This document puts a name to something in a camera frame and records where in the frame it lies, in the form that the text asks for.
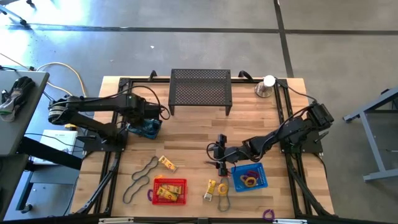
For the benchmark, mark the long dark rubber band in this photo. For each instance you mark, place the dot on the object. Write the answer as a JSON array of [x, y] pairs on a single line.
[[123, 196]]

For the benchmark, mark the yellow coil wristband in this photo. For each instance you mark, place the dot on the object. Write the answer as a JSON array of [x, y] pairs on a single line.
[[252, 185], [219, 189]]

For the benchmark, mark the black frame bracket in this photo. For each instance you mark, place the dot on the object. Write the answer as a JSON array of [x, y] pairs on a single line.
[[245, 74], [152, 75]]

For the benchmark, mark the white paper sheet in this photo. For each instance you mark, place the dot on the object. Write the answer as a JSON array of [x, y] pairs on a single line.
[[59, 138]]

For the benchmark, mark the silver metal bracket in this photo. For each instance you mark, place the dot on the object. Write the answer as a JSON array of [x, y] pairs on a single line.
[[289, 221], [115, 220]]

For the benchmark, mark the blue-grey rubber band loop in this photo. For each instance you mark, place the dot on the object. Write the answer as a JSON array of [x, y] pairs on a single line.
[[136, 130]]

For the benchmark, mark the grey metal table frame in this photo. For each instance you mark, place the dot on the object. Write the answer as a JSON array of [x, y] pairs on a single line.
[[370, 146]]

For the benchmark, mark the black side table beam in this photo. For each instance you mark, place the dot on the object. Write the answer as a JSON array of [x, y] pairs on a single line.
[[53, 154]]

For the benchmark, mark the red plastic basket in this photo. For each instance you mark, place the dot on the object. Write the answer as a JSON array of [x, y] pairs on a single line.
[[169, 203]]

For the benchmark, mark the white bulb table lamp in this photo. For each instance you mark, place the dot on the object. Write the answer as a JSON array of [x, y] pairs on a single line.
[[269, 81]]

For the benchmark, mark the black and grey gloves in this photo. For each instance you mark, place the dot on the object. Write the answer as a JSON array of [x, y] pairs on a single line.
[[18, 90]]

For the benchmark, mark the grey side table base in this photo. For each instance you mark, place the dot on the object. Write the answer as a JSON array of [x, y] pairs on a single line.
[[49, 177]]

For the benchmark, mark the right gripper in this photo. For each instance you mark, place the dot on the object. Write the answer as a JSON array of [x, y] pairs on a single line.
[[233, 154]]

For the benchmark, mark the blue plastic basket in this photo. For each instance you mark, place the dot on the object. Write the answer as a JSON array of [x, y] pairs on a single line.
[[262, 186]]

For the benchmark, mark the dark red coil wristband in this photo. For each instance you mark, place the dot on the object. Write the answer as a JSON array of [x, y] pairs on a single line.
[[255, 173]]

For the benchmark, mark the office chair base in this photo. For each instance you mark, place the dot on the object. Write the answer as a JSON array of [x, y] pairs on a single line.
[[22, 21]]

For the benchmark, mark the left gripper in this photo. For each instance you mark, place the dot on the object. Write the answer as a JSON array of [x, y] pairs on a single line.
[[150, 112]]

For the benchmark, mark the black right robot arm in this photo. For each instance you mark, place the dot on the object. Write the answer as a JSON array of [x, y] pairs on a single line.
[[280, 133]]

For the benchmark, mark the black mesh shelf riser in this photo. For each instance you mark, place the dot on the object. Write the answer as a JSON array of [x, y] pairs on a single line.
[[200, 87]]

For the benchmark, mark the grey side table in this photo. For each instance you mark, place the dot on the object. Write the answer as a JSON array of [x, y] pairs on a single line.
[[18, 133]]

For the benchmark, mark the black aluminium table frame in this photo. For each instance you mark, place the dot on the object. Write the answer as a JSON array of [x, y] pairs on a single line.
[[140, 80]]

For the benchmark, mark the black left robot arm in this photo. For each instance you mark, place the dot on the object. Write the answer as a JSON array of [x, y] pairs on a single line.
[[102, 104]]

